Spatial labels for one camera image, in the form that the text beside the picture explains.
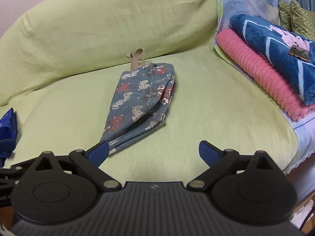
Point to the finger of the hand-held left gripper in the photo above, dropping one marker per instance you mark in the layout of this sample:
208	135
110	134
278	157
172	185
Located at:
17	168

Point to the sofa with green cover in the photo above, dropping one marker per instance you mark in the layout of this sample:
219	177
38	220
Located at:
73	41

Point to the green patterned pillow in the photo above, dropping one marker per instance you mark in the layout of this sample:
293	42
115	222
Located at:
285	14
302	19

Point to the blue fleece blanket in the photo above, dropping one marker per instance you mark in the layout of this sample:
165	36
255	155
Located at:
258	29

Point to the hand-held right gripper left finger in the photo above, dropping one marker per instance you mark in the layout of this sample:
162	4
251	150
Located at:
99	152

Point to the blue shopping bag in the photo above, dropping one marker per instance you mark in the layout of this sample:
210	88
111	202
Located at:
7	127

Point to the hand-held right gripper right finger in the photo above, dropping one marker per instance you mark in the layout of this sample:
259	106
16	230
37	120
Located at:
209	152

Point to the pink ribbed blanket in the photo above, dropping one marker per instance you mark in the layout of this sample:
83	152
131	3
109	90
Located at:
258	73

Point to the gold smartphone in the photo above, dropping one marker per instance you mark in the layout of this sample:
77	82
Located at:
299	54

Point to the floral blue-grey shopping bag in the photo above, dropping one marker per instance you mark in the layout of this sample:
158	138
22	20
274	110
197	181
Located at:
137	98

